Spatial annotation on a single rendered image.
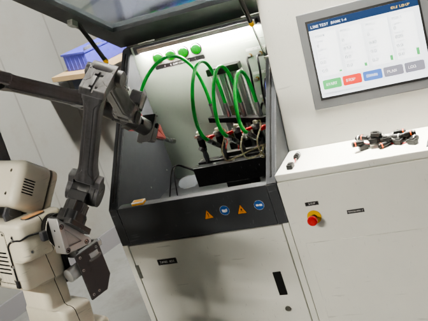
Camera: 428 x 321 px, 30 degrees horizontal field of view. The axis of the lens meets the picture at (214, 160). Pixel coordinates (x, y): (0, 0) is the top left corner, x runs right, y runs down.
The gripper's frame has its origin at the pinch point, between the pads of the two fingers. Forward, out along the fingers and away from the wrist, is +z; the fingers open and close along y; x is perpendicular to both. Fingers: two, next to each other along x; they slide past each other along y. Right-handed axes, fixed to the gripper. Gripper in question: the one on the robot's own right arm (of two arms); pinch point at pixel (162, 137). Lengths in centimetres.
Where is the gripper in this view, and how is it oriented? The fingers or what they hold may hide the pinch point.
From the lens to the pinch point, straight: 286.0
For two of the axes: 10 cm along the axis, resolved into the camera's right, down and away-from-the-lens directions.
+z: 6.0, 3.4, 7.2
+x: -7.8, 0.6, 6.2
